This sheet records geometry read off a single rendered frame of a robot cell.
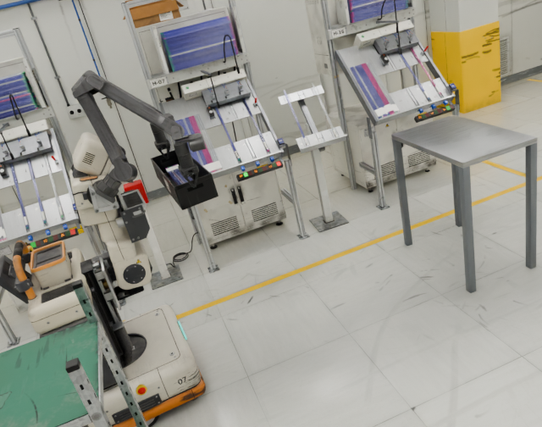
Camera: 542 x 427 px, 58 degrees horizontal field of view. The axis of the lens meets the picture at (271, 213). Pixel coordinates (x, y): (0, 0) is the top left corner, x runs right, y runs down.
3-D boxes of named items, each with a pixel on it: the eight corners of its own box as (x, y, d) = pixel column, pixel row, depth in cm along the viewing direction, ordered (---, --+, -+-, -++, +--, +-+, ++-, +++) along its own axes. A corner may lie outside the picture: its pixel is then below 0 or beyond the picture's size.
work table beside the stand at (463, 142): (470, 293, 280) (462, 163, 246) (404, 243, 342) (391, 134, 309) (536, 267, 288) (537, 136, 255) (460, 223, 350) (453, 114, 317)
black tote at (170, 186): (157, 177, 264) (150, 158, 259) (187, 166, 268) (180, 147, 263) (182, 210, 214) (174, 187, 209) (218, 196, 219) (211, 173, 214)
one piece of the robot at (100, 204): (95, 213, 204) (88, 188, 200) (94, 209, 208) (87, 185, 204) (119, 208, 207) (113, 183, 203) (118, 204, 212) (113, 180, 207)
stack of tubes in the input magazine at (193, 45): (239, 53, 363) (229, 15, 352) (173, 72, 352) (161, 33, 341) (235, 52, 374) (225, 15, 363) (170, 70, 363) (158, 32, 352)
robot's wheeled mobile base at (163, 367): (75, 461, 229) (54, 423, 219) (70, 379, 284) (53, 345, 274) (210, 396, 247) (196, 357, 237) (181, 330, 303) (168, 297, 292)
